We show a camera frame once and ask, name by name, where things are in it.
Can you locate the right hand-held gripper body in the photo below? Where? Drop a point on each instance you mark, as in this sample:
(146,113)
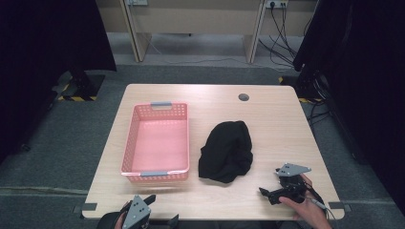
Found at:
(291,183)

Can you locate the pink plastic basket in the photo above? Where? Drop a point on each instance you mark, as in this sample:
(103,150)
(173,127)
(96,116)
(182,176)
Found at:
(159,146)

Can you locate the black curtain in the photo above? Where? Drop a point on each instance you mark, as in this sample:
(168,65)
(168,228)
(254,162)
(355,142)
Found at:
(366,63)
(47,47)

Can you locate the black stand base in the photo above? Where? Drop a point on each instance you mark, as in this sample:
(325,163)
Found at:
(302,89)
(81,87)

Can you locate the black rounded seat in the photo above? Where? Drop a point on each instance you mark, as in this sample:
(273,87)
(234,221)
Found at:
(106,221)

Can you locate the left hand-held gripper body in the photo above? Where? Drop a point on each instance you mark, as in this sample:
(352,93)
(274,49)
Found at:
(137,213)

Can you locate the white power strip with plugs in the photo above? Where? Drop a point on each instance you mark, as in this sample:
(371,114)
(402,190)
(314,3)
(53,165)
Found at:
(277,3)

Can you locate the person's right hand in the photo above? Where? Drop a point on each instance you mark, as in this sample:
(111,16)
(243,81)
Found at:
(307,213)

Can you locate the black cloth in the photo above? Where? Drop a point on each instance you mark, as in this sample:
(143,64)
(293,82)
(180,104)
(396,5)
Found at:
(227,152)

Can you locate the grey table corner bracket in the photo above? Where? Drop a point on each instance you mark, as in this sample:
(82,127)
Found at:
(87,207)
(340,206)

